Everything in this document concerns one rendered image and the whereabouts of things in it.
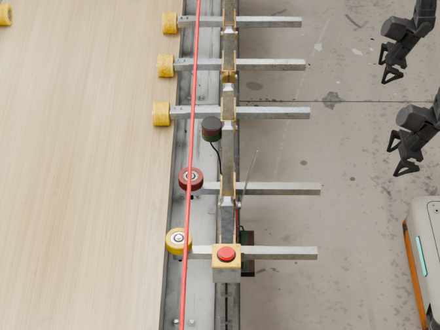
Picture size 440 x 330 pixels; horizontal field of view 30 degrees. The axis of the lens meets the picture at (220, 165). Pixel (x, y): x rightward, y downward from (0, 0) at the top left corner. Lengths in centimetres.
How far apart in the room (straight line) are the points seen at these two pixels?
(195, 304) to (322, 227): 115
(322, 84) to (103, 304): 232
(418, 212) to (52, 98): 152
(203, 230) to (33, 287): 69
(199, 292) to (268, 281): 83
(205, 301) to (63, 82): 94
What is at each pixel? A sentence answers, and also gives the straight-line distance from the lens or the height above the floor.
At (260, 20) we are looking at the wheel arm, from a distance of 312.
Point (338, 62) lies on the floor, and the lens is 447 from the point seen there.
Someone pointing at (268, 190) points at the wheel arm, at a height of 85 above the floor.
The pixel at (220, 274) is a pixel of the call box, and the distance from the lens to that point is 201.
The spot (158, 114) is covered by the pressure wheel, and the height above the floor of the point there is 97.
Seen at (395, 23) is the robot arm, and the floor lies 122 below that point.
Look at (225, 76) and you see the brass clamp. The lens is 286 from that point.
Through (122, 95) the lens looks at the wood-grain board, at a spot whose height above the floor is 90.
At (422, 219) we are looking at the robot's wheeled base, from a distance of 339.
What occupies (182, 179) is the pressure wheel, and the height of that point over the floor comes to 91.
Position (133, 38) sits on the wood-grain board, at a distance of 315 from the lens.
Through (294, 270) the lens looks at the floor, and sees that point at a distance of 350.
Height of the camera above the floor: 282
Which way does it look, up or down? 47 degrees down
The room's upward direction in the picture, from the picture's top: 1 degrees counter-clockwise
